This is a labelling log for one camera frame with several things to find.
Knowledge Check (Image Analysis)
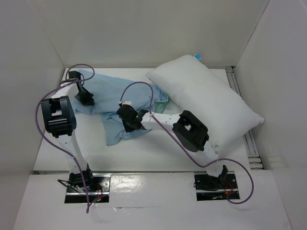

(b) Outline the light blue pillowcase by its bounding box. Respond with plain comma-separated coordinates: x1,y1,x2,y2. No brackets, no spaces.
71,69,171,147

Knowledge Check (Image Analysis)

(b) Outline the white pillow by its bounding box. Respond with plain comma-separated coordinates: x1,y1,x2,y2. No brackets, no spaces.
146,54,265,154

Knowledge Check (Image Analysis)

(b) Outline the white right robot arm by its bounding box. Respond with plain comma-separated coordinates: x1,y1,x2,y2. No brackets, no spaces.
116,103,228,188

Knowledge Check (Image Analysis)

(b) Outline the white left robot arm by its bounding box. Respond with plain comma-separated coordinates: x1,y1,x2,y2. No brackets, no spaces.
40,70,94,177

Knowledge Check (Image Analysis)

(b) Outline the blue pillow tag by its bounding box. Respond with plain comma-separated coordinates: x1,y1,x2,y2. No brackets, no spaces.
194,54,202,60

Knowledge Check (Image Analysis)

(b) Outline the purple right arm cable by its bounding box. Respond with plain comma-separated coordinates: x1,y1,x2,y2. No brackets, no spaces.
118,81,255,205

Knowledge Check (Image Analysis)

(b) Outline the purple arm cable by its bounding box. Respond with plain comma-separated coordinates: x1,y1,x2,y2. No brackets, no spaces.
118,81,255,205
35,63,95,214

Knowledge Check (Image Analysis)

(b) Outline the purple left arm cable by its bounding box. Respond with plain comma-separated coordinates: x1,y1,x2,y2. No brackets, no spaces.
35,63,95,214

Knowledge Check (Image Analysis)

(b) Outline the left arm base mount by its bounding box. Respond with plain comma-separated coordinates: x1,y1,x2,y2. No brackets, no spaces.
58,173,111,204

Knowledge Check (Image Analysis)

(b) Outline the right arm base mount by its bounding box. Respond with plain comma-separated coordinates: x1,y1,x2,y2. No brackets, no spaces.
193,172,240,201

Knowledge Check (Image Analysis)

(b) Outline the aluminium rail frame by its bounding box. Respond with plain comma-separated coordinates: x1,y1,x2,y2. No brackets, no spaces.
225,67,264,170

